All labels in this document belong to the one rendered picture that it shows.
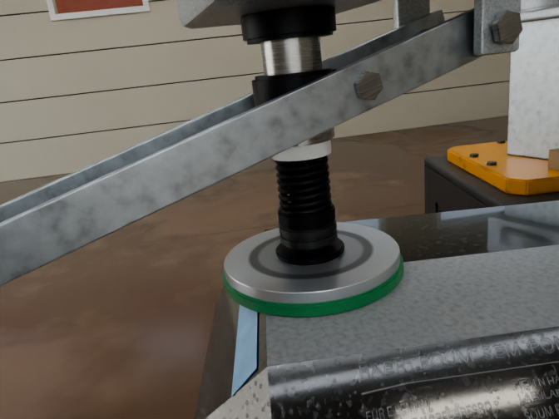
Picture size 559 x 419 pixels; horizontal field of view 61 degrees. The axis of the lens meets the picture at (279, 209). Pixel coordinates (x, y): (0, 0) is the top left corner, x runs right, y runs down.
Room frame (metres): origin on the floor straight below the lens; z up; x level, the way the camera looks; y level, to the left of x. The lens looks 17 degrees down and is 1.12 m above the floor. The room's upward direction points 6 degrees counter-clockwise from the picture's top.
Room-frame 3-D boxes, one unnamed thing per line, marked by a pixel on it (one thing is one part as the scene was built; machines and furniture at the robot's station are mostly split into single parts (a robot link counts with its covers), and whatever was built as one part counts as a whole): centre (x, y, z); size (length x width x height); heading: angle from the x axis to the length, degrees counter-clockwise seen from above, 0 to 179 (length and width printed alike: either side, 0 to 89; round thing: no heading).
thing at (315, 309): (0.54, -0.03, 0.89); 0.22 x 0.22 x 0.04
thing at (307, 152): (0.54, -0.03, 1.04); 0.07 x 0.07 x 0.04
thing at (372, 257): (0.54, -0.03, 0.89); 0.21 x 0.21 x 0.01
